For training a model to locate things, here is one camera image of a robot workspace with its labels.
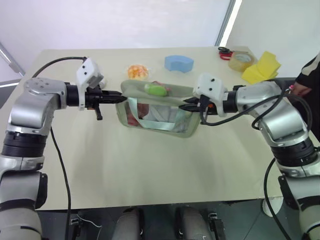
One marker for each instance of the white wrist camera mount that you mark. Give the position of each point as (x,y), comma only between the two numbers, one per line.
(86,71)
(210,86)

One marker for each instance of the white round disc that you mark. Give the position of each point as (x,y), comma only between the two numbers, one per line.
(273,206)

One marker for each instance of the person in dark jacket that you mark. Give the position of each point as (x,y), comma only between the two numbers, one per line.
(311,75)

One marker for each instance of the clear packing tape roll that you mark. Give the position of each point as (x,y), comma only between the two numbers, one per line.
(242,62)

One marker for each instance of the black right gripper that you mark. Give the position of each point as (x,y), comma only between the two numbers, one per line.
(205,106)

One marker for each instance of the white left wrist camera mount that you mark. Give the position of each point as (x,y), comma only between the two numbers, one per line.
(86,71)

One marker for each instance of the pink white cloth items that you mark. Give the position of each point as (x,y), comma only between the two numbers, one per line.
(160,115)

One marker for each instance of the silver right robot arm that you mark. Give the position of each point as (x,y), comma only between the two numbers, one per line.
(280,117)

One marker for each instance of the green clear zip pouch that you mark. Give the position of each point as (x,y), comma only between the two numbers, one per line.
(175,93)

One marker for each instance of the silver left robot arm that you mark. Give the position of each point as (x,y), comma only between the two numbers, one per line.
(30,107)

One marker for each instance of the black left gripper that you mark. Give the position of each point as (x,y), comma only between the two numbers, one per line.
(93,98)

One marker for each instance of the dark window frame strip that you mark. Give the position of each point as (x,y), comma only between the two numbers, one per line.
(226,22)

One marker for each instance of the grey rounded shape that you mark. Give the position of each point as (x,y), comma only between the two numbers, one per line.
(130,225)
(190,225)

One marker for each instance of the blue curved foam block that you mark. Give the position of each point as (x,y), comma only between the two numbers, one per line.
(178,63)

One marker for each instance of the clear cup orange snacks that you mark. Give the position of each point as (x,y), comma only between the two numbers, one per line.
(137,72)

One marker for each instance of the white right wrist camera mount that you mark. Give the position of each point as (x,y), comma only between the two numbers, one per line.
(210,86)

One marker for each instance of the person's bare hand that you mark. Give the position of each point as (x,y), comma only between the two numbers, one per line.
(297,89)

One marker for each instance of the red black scissors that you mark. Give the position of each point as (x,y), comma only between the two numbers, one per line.
(225,52)

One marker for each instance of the yellow sponge cloth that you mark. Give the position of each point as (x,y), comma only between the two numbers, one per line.
(252,73)
(268,63)

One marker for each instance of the black metal bracket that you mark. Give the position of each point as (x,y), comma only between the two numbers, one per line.
(216,223)
(75,225)

